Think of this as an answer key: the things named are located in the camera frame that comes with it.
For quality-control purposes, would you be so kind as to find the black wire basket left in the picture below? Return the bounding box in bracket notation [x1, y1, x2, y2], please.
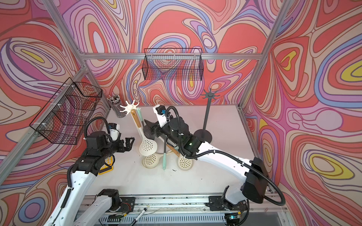
[29, 78, 103, 145]

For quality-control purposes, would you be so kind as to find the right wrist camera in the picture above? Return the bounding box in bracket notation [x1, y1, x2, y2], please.
[153, 105, 169, 128]

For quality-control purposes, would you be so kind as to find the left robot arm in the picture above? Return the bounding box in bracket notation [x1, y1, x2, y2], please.
[44, 116, 135, 226]

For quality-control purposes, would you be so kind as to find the dark grey utensil rack stand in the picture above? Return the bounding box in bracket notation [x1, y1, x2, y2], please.
[194, 91, 218, 143]

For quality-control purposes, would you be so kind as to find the grey slotted spoon mint handle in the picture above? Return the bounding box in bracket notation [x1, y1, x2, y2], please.
[163, 138, 168, 170]

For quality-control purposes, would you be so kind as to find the pen holder cup with pens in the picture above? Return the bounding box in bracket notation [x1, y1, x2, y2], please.
[107, 94, 126, 118]

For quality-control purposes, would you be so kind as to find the grey skimmer mint handle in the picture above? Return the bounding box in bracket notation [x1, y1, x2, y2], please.
[137, 108, 155, 140]

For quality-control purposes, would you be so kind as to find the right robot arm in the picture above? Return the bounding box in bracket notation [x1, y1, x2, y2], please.
[145, 118, 286, 212]

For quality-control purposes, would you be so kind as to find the cream skimmer on table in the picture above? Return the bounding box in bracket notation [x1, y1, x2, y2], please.
[141, 153, 164, 169]

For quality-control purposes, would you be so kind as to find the cream utensil rack stand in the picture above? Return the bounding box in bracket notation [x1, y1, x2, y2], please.
[120, 100, 143, 139]

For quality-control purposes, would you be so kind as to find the black wire basket back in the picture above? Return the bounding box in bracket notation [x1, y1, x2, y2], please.
[142, 48, 204, 81]

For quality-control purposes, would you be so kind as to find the cream skimmer wooden handle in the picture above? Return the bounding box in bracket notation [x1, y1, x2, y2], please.
[130, 109, 158, 157]

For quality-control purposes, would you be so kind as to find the cream skimmer mint handle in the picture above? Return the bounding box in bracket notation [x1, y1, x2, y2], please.
[177, 155, 194, 171]

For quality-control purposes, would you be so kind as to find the cream slotted spoon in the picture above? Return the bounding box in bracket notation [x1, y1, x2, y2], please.
[166, 144, 180, 157]

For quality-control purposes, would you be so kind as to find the black marker pen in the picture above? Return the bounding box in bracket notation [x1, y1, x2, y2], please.
[134, 208, 147, 223]

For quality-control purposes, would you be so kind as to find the yellow calculator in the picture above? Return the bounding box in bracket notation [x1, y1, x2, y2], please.
[99, 157, 114, 175]

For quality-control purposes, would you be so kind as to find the black wire basket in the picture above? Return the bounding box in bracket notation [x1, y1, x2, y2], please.
[29, 78, 103, 145]
[142, 48, 204, 81]

